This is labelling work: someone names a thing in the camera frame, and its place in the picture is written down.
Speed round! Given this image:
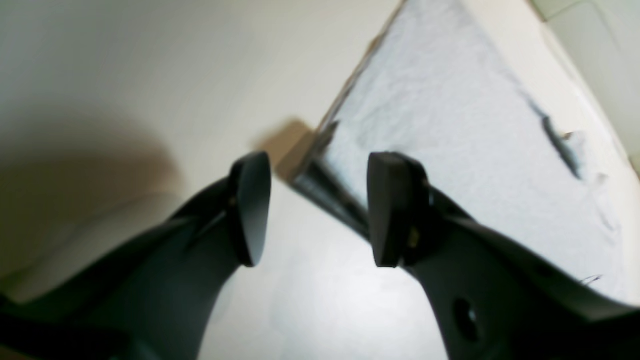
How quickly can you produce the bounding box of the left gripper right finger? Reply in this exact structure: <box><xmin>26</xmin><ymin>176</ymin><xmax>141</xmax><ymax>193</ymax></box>
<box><xmin>366</xmin><ymin>152</ymin><xmax>640</xmax><ymax>360</ymax></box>

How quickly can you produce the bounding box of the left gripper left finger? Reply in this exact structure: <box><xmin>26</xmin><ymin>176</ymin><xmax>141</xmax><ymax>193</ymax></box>
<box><xmin>1</xmin><ymin>152</ymin><xmax>272</xmax><ymax>360</ymax></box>

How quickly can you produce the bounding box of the grey T-shirt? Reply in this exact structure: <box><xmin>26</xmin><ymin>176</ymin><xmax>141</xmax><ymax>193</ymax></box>
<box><xmin>292</xmin><ymin>0</ymin><xmax>640</xmax><ymax>306</ymax></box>

